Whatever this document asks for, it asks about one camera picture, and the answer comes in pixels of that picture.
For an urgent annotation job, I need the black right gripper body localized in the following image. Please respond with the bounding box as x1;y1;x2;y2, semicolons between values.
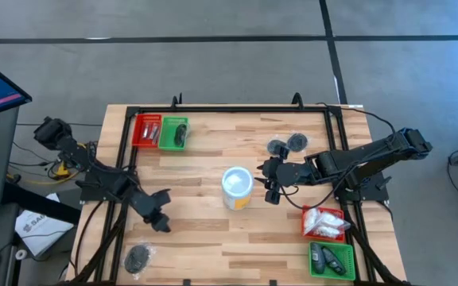
264;145;291;205

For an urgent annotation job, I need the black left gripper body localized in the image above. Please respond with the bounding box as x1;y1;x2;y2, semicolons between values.
143;189;173;234

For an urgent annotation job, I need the clear bag of cotton balls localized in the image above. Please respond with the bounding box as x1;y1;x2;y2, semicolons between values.
312;224;344;240
302;206;320;235
318;211;351;231

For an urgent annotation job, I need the white wipes canister yellow label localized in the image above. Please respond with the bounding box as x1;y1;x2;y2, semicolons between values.
220;165;255;211

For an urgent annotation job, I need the red plastic basket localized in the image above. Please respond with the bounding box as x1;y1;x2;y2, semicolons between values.
301;205;347;244
131;114;162;149

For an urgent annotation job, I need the green plastic basket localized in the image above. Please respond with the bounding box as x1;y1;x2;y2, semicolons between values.
308;241;356;282
157;116;190;153

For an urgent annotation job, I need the black oval device grey label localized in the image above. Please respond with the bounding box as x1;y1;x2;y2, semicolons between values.
310;242;326;275

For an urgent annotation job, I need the black desk edge bar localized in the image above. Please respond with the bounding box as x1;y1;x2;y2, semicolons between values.
1;181;82;226

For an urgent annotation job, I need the white printed booklet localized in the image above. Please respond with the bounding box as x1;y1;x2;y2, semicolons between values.
14;193;75;257

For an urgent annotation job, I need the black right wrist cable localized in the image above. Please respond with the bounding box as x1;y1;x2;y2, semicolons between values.
278;174;350;211

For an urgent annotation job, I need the black aluminium table frame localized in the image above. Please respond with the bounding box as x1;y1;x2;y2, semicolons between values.
64;91;409;286

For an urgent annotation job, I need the yellow floor cable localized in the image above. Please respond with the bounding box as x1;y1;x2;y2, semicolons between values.
6;160;81;187

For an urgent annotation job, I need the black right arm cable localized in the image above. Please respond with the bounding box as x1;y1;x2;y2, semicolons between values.
316;102;397;134

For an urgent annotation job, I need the thin black floor cable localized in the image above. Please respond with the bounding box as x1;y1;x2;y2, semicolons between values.
15;122;103;127

